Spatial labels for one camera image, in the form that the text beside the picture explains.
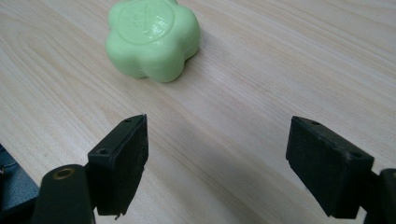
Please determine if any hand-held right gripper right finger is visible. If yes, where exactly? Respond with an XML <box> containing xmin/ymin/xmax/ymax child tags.
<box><xmin>285</xmin><ymin>116</ymin><xmax>375</xmax><ymax>219</ymax></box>

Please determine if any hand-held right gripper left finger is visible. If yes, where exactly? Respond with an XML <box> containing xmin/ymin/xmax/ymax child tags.
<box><xmin>87</xmin><ymin>113</ymin><xmax>149</xmax><ymax>220</ymax></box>

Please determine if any green flower-shaped soap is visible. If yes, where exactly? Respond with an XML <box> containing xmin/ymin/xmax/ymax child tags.
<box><xmin>105</xmin><ymin>0</ymin><xmax>202</xmax><ymax>84</ymax></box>

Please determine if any dark blue-grey object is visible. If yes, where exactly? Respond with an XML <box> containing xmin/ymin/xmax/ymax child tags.
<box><xmin>0</xmin><ymin>143</ymin><xmax>40</xmax><ymax>216</ymax></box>

